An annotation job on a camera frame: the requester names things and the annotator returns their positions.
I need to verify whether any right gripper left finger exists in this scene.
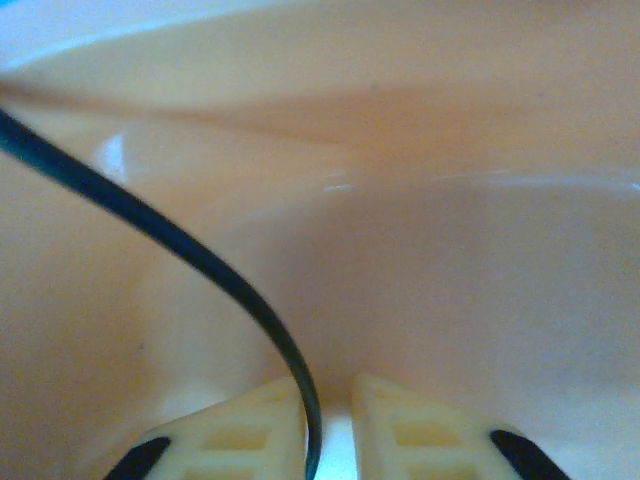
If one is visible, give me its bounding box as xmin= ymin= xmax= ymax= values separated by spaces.
xmin=102 ymin=375 xmax=309 ymax=480

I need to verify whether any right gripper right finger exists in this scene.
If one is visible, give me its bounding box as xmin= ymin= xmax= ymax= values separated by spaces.
xmin=349 ymin=372 xmax=574 ymax=480

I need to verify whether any black cable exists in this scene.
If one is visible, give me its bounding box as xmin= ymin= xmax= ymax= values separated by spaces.
xmin=0 ymin=107 xmax=322 ymax=479

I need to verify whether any orange plastic bin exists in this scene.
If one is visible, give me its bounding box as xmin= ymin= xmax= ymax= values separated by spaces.
xmin=0 ymin=0 xmax=640 ymax=480

